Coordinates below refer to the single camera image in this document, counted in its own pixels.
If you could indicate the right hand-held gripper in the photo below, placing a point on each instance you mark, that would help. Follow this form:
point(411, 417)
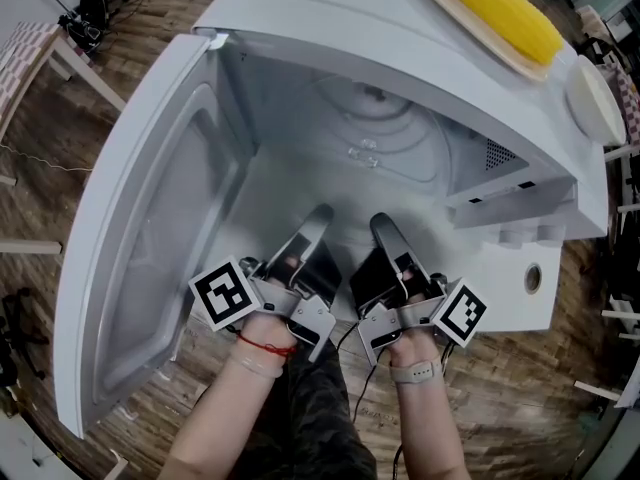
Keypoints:
point(460, 313)

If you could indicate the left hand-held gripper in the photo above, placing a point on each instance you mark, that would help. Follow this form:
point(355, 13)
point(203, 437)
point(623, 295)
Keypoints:
point(225, 293)

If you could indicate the clear glass turntable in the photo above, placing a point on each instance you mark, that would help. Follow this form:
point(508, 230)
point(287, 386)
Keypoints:
point(350, 178)

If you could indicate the person's right forearm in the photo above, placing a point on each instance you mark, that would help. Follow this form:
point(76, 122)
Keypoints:
point(425, 428)

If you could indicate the person's left forearm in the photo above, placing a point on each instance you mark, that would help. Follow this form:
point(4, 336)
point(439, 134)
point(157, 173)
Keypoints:
point(220, 418)

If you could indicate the person's left hand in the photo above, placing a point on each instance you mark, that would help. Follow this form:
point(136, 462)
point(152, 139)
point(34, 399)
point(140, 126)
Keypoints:
point(293, 264)

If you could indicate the person's right hand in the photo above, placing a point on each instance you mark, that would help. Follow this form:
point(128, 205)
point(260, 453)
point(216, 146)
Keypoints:
point(408, 273)

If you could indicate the beige band wristwatch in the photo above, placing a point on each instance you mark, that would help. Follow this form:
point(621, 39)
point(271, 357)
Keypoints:
point(415, 370)

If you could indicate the pale clear bangle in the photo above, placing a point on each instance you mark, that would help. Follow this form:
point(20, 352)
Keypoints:
point(255, 368)

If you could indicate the person's camouflage trousers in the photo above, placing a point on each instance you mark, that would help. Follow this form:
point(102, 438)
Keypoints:
point(310, 418)

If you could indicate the white microwave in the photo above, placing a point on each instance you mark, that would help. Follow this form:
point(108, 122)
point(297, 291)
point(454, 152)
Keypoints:
point(350, 23)

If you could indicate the beige oval plate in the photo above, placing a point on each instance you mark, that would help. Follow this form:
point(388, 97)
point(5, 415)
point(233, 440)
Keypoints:
point(465, 17)

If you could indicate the white bowl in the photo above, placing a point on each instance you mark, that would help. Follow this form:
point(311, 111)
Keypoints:
point(595, 98)

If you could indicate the yellow corn cob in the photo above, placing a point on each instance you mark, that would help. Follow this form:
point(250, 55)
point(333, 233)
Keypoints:
point(500, 8)

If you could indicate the pink checkered table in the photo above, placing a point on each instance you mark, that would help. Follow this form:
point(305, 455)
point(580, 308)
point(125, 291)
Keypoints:
point(20, 48)

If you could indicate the checkered table with white frame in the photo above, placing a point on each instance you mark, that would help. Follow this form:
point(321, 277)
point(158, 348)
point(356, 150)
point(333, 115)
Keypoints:
point(631, 113)

